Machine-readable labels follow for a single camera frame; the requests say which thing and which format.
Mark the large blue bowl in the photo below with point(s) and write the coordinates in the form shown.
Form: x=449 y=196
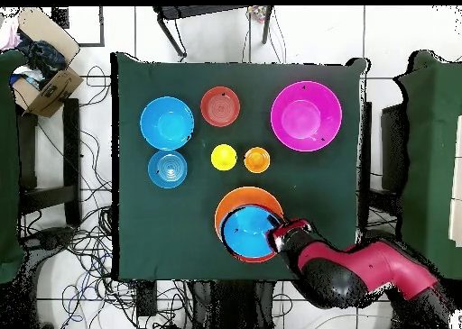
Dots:
x=245 y=235
x=166 y=123

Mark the large orange bowl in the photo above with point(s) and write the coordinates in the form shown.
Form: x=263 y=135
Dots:
x=249 y=195

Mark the wide red bowl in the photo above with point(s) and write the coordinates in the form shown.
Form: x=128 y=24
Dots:
x=252 y=260

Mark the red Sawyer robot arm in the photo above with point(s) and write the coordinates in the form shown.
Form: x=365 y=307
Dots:
x=379 y=267

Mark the orange cup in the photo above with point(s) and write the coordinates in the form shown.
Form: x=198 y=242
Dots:
x=257 y=160

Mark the yellow cup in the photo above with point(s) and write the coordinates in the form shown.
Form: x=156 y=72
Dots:
x=224 y=157

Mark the large pink bowl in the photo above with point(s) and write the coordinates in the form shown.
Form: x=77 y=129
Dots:
x=306 y=116

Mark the small teal blue bowl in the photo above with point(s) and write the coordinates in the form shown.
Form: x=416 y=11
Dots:
x=167 y=169

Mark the small red bowl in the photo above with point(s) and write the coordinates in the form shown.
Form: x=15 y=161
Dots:
x=220 y=107

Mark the black power box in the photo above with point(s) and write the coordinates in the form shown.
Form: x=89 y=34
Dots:
x=146 y=298

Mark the green covered table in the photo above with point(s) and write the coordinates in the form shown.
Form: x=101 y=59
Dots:
x=7 y=163
x=429 y=163

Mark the dark green table cloth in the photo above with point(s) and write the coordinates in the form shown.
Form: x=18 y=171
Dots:
x=223 y=76

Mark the colourful small item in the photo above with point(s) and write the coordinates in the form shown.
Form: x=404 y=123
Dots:
x=258 y=13

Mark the cardboard box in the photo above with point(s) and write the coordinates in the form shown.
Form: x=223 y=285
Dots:
x=54 y=91

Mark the dark blue cloth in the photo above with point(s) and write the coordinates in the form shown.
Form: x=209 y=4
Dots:
x=43 y=56

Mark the pink cloth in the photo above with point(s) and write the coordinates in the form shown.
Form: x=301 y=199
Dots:
x=9 y=35

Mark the black bench frame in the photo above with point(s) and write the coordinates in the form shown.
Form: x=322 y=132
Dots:
x=72 y=156

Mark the black stool frame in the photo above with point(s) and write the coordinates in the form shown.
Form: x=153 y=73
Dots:
x=202 y=11

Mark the thin black square frame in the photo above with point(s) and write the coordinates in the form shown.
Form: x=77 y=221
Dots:
x=101 y=26

